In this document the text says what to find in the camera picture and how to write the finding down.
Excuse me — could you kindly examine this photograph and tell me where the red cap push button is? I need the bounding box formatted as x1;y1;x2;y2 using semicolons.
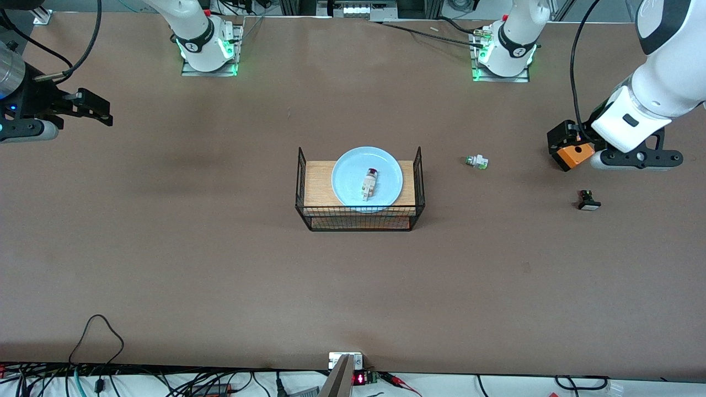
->
361;168;379;202

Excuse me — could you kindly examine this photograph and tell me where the light blue plate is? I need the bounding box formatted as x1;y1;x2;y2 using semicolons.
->
331;146;404;214

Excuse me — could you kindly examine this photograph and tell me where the orange box black face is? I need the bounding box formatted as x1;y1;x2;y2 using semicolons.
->
552;141;596;173

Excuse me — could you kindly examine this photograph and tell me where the white power strip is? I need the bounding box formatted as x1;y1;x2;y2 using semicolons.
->
341;2;377;18

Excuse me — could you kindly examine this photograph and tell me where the red clip lead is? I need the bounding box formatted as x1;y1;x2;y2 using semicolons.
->
378;373;424;397

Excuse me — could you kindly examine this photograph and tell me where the white outlet box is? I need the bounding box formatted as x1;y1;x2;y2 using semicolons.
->
329;352;363;371

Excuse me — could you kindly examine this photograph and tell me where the grey slanted beam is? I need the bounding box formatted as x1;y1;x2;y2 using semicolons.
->
319;354;355;397

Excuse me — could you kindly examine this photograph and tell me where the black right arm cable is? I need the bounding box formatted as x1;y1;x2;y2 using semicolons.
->
0;0;103;83

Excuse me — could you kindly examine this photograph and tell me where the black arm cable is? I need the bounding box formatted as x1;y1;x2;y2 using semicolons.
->
570;0;602;141
0;0;103;83

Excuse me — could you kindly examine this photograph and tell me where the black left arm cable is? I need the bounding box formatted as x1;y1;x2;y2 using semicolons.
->
570;0;602;141

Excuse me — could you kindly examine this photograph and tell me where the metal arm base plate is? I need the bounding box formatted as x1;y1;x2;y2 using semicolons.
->
470;25;532;83
181;22;245;77

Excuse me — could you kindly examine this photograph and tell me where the thin black table cable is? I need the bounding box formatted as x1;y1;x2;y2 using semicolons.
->
371;20;486;48

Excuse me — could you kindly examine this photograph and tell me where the black looped cable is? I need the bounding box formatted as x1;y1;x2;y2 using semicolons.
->
68;314;125;367

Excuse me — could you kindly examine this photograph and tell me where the black wire basket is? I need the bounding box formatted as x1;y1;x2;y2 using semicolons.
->
295;146;426;232

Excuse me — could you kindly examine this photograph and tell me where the black coiled cable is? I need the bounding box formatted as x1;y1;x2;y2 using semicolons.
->
554;375;611;392

